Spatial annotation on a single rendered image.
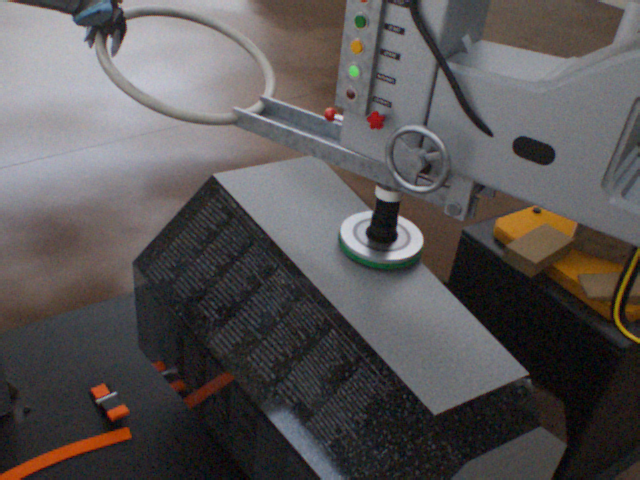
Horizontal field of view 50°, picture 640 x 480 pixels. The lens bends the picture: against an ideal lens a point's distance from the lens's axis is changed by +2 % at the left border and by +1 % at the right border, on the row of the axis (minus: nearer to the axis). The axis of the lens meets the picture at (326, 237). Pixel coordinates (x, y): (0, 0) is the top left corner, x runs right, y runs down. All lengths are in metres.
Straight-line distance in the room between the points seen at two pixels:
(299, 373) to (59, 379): 1.23
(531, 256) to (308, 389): 0.76
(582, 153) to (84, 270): 2.24
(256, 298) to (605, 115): 0.91
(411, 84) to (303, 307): 0.58
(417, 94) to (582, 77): 0.32
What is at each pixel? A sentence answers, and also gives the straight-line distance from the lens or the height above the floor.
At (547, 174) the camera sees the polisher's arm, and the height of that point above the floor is 1.29.
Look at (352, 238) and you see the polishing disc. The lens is 1.70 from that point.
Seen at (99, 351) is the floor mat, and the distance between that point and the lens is 2.68.
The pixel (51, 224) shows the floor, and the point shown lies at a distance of 3.37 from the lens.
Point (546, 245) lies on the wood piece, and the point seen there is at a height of 0.83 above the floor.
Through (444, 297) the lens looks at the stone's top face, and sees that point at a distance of 1.65.
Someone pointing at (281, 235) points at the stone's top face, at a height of 0.87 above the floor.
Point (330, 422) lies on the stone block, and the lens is 1.49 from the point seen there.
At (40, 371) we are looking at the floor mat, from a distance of 2.65.
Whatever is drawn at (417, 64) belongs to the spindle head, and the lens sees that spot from 1.39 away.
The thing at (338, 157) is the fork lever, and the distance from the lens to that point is 1.63.
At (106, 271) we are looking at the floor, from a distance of 3.05.
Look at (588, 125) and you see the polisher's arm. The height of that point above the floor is 1.40.
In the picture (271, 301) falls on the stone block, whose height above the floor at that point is 0.79.
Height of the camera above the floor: 1.89
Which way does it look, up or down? 35 degrees down
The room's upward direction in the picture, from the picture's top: 7 degrees clockwise
